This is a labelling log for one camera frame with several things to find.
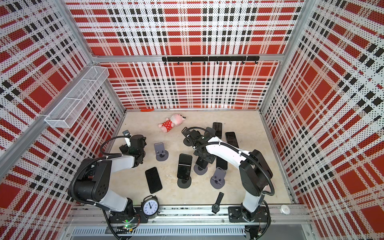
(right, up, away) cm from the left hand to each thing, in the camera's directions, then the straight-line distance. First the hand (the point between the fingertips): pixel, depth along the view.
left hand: (131, 143), depth 92 cm
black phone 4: (+56, -12, -2) cm, 57 cm away
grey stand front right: (+53, -18, -12) cm, 57 cm away
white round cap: (+87, -32, -18) cm, 94 cm away
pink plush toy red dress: (+25, +15, +13) cm, 32 cm away
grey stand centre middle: (+42, -16, -4) cm, 46 cm away
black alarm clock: (+18, -30, -19) cm, 39 cm away
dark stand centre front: (+34, -22, -9) cm, 41 cm away
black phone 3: (+34, -14, -10) cm, 38 cm away
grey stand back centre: (+34, 0, +9) cm, 35 cm away
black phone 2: (+16, -21, -6) cm, 27 cm away
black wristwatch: (+51, -31, -16) cm, 62 cm away
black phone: (+57, +10, +19) cm, 61 cm away
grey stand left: (+19, -7, -2) cm, 20 cm away
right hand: (+45, -7, -8) cm, 46 cm away
